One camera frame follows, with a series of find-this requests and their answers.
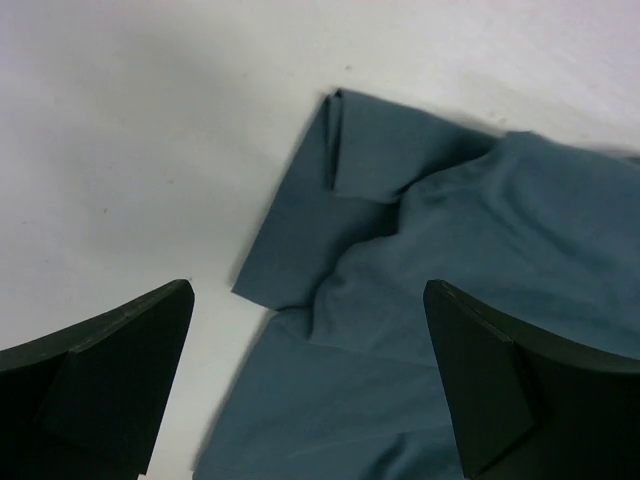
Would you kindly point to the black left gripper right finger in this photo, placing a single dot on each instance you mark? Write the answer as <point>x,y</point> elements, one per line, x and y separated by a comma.
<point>526,403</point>

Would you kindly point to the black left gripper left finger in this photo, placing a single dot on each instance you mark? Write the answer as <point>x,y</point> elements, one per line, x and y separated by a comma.
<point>87,401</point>

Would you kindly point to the teal blue t shirt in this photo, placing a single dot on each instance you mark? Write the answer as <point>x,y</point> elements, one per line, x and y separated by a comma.
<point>379,199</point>

